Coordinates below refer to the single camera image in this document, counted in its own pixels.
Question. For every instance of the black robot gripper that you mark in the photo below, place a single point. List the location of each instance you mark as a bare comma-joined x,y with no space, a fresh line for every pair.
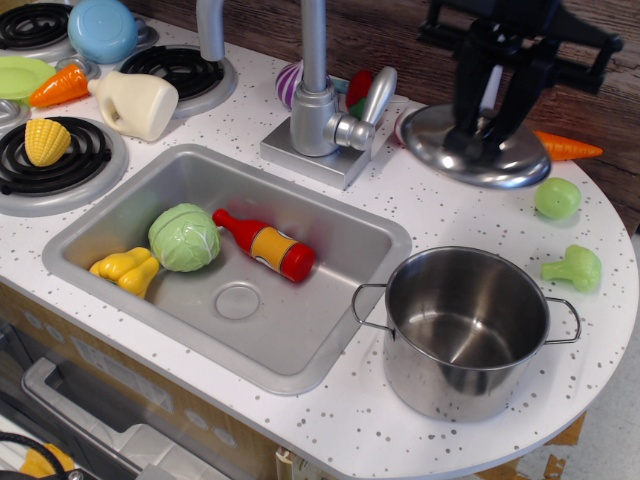
477,57

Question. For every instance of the stainless steel pot lid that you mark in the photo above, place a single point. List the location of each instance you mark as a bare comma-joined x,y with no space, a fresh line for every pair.
521,160

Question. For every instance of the long orange toy carrot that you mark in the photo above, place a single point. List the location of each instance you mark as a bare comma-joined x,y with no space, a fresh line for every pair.
560,148

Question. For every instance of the white pink toy radish slice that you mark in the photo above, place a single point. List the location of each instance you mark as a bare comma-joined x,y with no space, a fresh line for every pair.
397,131

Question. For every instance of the red toy strawberry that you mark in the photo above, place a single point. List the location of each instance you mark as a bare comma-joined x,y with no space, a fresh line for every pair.
357,93

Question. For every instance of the green toy apple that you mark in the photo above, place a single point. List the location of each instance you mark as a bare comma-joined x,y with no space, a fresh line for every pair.
557,198

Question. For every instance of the silver toy faucet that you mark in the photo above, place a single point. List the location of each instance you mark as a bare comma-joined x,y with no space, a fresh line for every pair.
319,140

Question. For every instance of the purple striped toy onion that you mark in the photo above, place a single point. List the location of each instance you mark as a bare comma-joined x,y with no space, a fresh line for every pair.
287,81

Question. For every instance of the green toy broccoli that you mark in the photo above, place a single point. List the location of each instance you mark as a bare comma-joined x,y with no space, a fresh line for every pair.
580,266

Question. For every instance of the red toy ketchup bottle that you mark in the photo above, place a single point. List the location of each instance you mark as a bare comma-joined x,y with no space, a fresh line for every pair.
267,245

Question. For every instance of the grey curved pipe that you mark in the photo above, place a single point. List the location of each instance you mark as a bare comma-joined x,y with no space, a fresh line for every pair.
209,17

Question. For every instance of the grey toy sink basin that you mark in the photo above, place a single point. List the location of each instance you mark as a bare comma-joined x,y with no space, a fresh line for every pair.
280,335

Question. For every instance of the green toy cabbage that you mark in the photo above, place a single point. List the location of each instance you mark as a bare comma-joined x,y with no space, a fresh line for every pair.
184,238

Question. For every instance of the cream toy milk jug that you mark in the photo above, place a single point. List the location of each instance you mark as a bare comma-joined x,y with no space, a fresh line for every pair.
136,105

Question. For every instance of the blue toy bowl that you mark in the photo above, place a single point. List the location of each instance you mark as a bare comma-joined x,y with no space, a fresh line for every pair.
102,31

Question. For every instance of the front left stove burner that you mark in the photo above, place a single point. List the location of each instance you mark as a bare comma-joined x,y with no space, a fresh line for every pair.
95,162

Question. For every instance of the yellow toy bell pepper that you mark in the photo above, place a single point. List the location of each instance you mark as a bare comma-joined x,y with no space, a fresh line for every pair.
132,271

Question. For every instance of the short orange toy carrot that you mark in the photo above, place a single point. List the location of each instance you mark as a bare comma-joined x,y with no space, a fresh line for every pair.
68,84

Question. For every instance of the yellow toy corn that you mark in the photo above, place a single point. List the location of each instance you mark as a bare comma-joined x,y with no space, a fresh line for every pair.
45,141

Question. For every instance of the back left stove burner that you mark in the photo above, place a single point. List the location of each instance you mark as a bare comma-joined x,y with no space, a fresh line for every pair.
37,30

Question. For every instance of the green toy plate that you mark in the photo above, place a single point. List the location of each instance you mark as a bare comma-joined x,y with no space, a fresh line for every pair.
21,76

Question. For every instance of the yellow object bottom left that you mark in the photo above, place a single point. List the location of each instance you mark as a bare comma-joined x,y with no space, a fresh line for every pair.
37,466

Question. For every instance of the grey vertical post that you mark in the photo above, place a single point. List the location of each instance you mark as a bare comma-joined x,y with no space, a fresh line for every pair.
488,101

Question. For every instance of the grey oven door handle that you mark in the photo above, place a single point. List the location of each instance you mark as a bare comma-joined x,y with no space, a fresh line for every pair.
118,436

